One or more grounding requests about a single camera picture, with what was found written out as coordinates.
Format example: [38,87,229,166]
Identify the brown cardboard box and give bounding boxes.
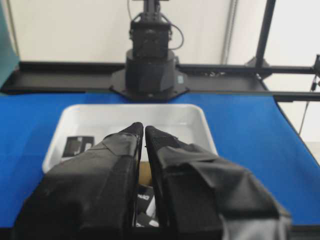
[138,161,152,186]

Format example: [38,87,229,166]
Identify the blue table cloth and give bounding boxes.
[0,93,320,228]

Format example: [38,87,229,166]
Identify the white plastic tray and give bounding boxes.
[42,104,217,173]

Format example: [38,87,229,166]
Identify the black white small box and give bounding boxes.
[135,184,159,228]

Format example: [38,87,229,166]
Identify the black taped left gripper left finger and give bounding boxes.
[11,122,144,240]

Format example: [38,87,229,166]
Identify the black white box in tray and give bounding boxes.
[62,136,95,158]

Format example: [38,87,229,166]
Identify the black aluminium frame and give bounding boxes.
[0,0,320,102]

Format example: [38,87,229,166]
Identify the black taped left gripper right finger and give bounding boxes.
[145,126,292,240]

